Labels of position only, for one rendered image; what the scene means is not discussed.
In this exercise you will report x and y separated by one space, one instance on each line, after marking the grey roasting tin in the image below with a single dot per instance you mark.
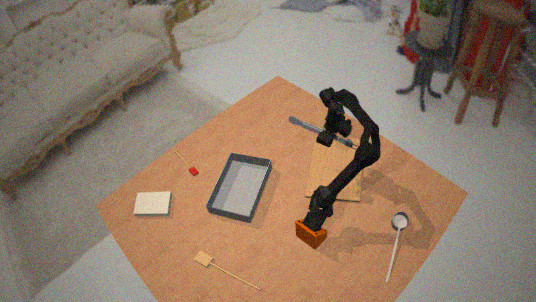
240 185

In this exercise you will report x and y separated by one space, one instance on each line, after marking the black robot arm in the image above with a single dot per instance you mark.
365 155

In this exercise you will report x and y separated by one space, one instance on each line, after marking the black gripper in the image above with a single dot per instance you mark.
326 136

